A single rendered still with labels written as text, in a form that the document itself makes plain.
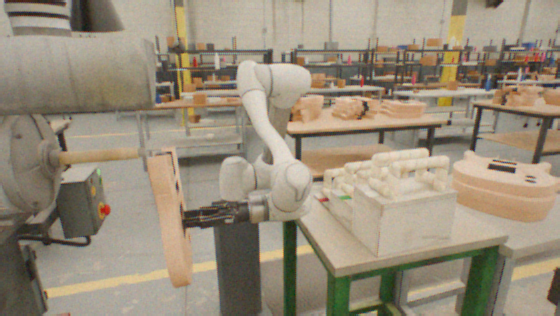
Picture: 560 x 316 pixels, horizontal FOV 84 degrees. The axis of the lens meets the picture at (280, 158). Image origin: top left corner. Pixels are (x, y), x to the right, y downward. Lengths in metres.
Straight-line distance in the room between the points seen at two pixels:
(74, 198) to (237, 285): 1.07
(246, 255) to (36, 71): 1.37
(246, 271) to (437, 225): 1.15
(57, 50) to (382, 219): 0.85
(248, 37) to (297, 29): 1.87
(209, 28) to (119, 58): 11.24
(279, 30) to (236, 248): 11.01
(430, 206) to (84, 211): 1.09
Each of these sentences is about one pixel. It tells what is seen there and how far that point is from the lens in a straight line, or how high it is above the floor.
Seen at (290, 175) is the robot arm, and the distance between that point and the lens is 0.85.
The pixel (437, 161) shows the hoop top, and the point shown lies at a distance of 1.00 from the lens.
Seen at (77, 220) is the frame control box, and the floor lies 0.98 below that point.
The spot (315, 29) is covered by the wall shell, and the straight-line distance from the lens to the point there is 12.80.
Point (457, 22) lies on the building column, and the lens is 10.61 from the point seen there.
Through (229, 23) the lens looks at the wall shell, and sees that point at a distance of 12.02.
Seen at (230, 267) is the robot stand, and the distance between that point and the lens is 1.88.
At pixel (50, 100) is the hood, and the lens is 0.77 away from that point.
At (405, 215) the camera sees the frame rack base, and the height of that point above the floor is 1.05.
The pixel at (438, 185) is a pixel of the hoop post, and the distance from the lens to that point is 1.04.
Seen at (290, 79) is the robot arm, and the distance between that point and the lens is 1.34.
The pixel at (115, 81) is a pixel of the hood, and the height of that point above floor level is 1.44.
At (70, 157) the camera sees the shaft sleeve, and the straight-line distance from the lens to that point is 0.94.
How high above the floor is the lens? 1.48
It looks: 18 degrees down
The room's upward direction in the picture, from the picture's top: 1 degrees counter-clockwise
